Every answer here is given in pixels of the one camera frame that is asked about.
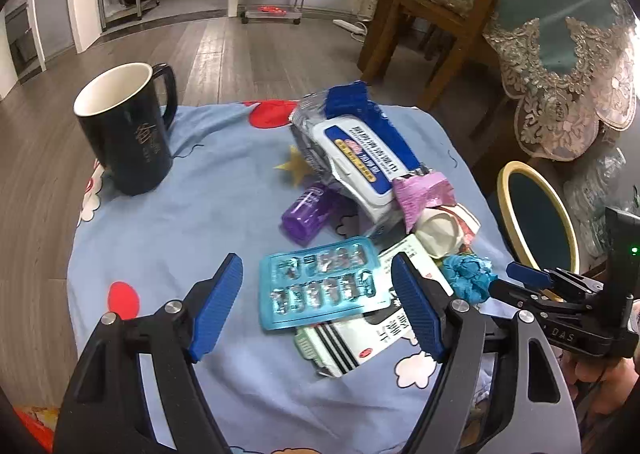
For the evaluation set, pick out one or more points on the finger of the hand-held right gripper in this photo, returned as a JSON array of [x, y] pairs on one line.
[[510, 294], [527, 274]]

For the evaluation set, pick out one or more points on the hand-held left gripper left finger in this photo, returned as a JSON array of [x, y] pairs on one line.
[[215, 309]]

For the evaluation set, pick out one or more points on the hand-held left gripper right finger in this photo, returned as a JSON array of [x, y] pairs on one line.
[[417, 309]]

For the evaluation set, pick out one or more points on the blue paper ball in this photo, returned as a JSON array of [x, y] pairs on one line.
[[467, 279]]

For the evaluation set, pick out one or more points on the blue bin with yellow rim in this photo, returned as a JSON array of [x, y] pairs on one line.
[[535, 214]]

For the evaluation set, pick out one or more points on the white striped medicine box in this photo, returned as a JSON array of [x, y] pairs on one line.
[[350, 339]]

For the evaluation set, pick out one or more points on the red white wrapper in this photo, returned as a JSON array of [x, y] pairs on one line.
[[467, 224]]

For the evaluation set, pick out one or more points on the white paper ball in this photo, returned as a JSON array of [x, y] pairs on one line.
[[440, 234]]

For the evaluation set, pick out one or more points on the blue blister pack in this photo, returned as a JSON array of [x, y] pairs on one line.
[[320, 284]]

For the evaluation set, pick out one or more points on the pink foil wrapper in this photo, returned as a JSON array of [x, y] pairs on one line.
[[420, 196]]

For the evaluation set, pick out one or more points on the small purple bottle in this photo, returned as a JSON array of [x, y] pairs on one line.
[[305, 216]]

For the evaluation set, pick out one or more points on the blue silver wet wipes packet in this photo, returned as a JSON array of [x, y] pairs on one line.
[[360, 154]]

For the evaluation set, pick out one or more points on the person's right hand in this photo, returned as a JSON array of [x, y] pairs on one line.
[[615, 379]]

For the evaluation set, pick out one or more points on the blue cartoon printed cushion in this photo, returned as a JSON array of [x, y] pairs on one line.
[[225, 194]]

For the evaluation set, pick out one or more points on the pile of clear plastic bags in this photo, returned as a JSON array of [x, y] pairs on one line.
[[600, 184]]

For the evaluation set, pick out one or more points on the black mug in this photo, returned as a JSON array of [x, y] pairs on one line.
[[130, 154]]

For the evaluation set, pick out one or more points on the orange cloth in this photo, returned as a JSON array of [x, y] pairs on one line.
[[37, 426]]

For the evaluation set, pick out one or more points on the white power strip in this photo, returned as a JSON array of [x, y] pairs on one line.
[[347, 25]]

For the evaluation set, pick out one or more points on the brown wooden chair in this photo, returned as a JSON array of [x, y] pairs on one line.
[[395, 4]]

